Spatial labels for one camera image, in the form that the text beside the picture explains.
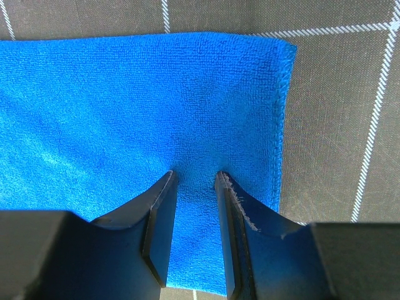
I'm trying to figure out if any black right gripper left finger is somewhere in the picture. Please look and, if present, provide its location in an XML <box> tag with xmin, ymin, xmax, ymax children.
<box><xmin>1</xmin><ymin>171</ymin><xmax>178</xmax><ymax>299</ymax></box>

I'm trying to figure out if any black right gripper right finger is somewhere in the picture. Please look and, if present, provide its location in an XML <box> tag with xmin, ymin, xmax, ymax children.
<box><xmin>215</xmin><ymin>172</ymin><xmax>399</xmax><ymax>299</ymax></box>

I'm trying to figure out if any blue towel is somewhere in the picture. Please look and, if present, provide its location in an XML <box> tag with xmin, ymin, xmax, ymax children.
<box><xmin>1</xmin><ymin>32</ymin><xmax>296</xmax><ymax>295</ymax></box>

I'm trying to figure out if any black grid cutting mat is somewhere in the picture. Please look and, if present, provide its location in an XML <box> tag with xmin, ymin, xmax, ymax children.
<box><xmin>1</xmin><ymin>1</ymin><xmax>399</xmax><ymax>223</ymax></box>

